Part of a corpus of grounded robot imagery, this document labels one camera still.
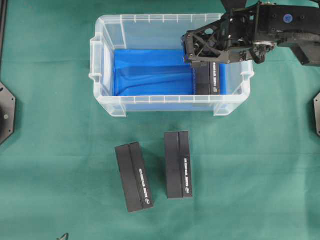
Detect clear plastic storage bin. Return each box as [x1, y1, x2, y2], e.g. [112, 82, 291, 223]
[89, 14, 254, 117]

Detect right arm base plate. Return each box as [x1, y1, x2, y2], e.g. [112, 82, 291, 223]
[313, 92, 320, 136]

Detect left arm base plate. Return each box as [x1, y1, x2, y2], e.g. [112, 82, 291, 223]
[0, 82, 16, 144]

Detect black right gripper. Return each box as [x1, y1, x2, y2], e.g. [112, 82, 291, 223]
[181, 7, 257, 68]

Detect black RealSense D415 box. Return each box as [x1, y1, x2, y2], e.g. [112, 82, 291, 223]
[164, 131, 193, 199]

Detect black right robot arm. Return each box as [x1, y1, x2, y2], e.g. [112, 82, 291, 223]
[181, 0, 320, 68]

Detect black table edge rail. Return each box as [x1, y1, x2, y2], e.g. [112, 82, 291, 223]
[0, 0, 9, 76]

